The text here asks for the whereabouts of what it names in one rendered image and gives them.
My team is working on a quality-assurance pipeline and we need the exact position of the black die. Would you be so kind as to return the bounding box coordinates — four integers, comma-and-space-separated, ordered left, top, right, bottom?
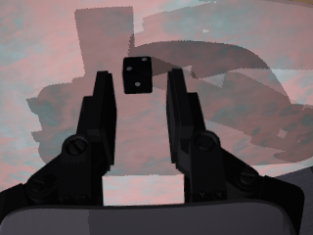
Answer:
122, 57, 153, 94

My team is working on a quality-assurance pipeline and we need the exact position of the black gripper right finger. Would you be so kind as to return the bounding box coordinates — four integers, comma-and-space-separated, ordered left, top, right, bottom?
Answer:
166, 69, 304, 235

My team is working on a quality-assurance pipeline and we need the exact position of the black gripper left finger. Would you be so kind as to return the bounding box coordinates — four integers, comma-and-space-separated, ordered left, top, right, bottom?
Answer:
0, 70, 117, 225

